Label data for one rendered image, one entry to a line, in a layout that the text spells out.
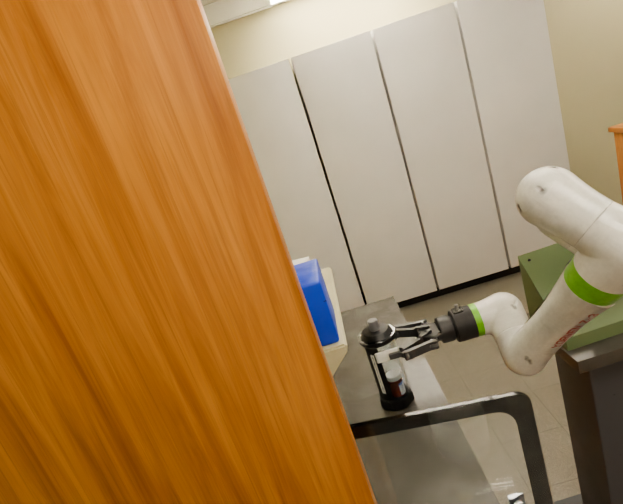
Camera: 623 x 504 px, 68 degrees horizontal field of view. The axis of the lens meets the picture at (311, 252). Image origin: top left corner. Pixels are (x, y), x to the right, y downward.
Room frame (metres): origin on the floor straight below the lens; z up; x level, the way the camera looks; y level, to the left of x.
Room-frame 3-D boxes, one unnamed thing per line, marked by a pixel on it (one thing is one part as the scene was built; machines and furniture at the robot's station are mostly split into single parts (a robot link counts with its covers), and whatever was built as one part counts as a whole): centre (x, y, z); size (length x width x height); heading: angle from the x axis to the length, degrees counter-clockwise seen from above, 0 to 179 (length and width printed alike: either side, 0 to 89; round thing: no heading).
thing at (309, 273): (0.60, 0.05, 1.56); 0.10 x 0.10 x 0.09; 86
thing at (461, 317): (1.15, -0.33, 1.13); 0.09 x 0.06 x 0.12; 175
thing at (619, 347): (1.24, -0.77, 0.92); 0.32 x 0.32 x 0.04; 88
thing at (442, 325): (1.16, -0.26, 1.13); 0.09 x 0.08 x 0.07; 85
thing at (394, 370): (1.17, -0.10, 1.06); 0.11 x 0.11 x 0.21
